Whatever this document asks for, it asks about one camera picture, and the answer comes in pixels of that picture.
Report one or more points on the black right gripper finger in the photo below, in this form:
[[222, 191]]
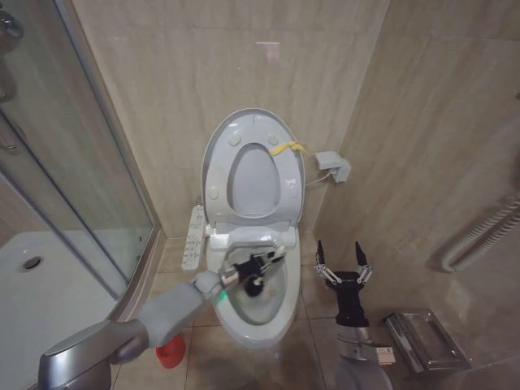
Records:
[[360, 258], [321, 258]]

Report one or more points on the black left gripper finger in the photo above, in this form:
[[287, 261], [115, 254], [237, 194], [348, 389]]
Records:
[[273, 256], [271, 265]]

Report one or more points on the black toilet brush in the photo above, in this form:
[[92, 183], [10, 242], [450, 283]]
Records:
[[255, 287]]

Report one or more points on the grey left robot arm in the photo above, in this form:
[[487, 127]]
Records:
[[170, 304]]

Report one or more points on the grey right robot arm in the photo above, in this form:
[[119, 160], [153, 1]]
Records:
[[359, 365]]

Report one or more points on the white toilet bowl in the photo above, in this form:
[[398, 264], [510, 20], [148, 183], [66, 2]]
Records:
[[284, 300]]

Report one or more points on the white toilet lid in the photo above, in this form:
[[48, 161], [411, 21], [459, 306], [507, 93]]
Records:
[[252, 183]]

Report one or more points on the white toilet seat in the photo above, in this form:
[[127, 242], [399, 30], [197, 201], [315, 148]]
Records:
[[219, 170]]

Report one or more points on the red brush holder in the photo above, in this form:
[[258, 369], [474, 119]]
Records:
[[172, 351]]

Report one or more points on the white bidet control panel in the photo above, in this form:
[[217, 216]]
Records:
[[193, 239]]

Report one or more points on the steel tissue holder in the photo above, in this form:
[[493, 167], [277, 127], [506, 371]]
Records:
[[426, 339]]

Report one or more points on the white shower tray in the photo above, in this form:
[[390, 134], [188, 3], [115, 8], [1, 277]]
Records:
[[48, 284]]

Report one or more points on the round metal drain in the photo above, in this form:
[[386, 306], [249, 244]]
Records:
[[33, 262]]

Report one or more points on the grey wall box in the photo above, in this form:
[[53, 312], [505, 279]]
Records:
[[331, 162]]

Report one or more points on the glass shower enclosure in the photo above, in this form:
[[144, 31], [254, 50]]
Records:
[[73, 154]]

